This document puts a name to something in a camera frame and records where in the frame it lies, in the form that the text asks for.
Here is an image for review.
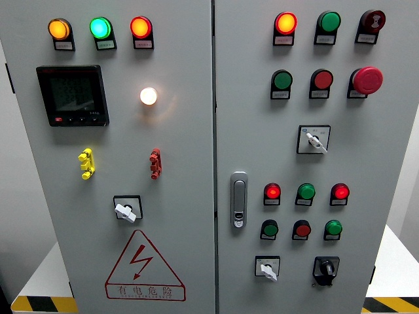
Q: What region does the black-handled turn switch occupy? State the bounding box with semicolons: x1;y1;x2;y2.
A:
312;256;340;288

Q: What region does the pale grey cabinet door with display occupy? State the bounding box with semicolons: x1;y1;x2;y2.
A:
0;0;217;314

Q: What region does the silver door lock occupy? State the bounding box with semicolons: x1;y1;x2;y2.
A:
230;171;249;229

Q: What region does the small red indicator lamp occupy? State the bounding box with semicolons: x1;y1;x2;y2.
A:
330;183;350;200
263;183;282;200

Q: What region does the round white lamp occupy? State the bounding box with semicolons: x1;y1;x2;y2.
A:
139;86;158;106

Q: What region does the small green push button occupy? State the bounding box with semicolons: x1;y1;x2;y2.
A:
261;219;280;237

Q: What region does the small green indicator lamp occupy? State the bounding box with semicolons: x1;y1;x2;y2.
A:
324;219;343;236
297;183;316;200

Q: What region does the large green push button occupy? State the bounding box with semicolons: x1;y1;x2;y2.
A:
271;69;294;91

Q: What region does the small red push button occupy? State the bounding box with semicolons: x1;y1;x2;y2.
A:
292;219;312;237

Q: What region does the red warning triangle sign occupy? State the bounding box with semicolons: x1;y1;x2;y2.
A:
104;229;187;302

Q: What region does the large red push button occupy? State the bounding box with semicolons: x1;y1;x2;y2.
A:
310;68;335;91

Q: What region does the large red indicator lamp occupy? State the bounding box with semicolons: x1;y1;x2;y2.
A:
274;11;299;35
129;16;153;40

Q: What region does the black digital display meter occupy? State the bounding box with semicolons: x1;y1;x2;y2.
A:
35;64;110;128

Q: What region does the pale grey cabinet door with lock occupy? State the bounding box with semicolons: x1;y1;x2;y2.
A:
214;0;419;314

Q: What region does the large bright green indicator lamp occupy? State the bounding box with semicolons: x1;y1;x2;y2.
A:
89;16;113;40

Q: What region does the large red stop button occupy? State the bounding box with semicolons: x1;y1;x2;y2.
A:
348;66;384;96

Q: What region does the large dark green indicator lamp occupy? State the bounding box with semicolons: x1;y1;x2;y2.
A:
316;10;342;33

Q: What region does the large yellow indicator lamp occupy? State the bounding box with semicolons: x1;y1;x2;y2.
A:
47;18;72;41

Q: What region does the dark red buzzer lamp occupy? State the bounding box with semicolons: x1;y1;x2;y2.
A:
359;9;387;33

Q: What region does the black yellow striped tape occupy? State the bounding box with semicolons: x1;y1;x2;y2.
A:
361;296;419;314
10;296;79;314

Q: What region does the small red handle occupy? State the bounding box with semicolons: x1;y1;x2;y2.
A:
149;148;162;180

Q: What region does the white-handled turn switch, plain plate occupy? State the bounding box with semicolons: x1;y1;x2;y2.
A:
113;195;144;224

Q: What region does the large white-handled turn switch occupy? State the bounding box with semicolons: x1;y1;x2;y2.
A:
296;124;331;155

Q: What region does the small yellow handle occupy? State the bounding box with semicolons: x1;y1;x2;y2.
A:
77;147;96;181

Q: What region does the small white-handled turn switch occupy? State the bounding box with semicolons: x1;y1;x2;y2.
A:
255;255;281;283

